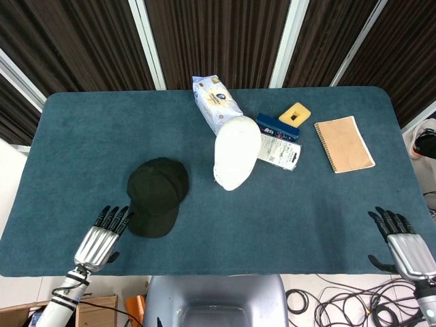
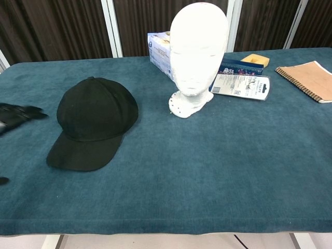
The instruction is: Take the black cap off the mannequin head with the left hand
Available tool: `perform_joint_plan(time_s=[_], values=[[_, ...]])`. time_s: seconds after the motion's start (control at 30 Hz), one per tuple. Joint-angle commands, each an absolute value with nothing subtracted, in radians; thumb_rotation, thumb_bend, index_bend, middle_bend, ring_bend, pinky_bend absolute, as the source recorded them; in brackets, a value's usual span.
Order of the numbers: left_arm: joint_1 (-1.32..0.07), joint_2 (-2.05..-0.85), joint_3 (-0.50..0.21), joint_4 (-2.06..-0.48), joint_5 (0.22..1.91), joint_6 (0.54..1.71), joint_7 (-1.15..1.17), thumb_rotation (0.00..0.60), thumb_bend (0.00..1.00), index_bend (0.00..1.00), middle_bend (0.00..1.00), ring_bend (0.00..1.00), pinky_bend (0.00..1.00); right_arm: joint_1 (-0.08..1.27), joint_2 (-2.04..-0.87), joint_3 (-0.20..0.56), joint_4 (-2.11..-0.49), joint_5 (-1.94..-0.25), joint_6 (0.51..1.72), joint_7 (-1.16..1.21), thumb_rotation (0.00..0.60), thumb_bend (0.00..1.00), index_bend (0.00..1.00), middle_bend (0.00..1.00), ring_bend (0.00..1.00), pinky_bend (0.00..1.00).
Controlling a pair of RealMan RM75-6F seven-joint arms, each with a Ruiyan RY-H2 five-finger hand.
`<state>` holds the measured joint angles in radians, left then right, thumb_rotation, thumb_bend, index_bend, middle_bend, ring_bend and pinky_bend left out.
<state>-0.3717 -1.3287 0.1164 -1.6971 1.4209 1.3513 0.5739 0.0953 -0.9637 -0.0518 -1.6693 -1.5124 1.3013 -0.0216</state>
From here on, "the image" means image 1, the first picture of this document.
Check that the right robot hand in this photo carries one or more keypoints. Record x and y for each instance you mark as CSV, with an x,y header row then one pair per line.
x,y
402,248

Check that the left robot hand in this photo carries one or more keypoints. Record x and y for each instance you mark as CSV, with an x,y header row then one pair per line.
x,y
98,240

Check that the black baseball cap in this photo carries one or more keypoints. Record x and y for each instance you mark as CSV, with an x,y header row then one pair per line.
x,y
156,195

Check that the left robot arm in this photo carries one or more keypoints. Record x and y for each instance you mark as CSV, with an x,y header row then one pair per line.
x,y
64,299

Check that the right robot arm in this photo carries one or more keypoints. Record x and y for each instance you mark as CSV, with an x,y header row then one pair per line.
x,y
425,299

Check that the white oval plastic object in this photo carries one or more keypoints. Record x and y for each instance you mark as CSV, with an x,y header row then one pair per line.
x,y
236,153

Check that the brown cardboard box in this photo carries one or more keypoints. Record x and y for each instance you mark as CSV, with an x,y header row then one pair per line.
x,y
98,311

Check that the orange object on floor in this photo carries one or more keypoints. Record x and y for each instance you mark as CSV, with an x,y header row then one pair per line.
x,y
136,308

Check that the blue table cloth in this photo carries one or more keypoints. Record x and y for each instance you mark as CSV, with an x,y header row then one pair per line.
x,y
85,136

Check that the brown spiral notebook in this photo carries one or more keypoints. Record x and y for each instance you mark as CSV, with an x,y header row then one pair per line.
x,y
344,143

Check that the grey robot torso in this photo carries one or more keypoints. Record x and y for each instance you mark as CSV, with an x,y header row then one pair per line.
x,y
214,301

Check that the white blister card package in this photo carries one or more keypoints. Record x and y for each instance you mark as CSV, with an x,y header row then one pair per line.
x,y
281,154

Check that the yellow sponge with hole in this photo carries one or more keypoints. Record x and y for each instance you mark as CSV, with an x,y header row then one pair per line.
x,y
295,115

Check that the dark blue rectangular box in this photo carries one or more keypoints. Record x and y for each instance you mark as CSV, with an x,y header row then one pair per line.
x,y
281,127

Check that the white blue tissue pack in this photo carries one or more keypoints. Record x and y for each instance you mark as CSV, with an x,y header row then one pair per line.
x,y
215,102

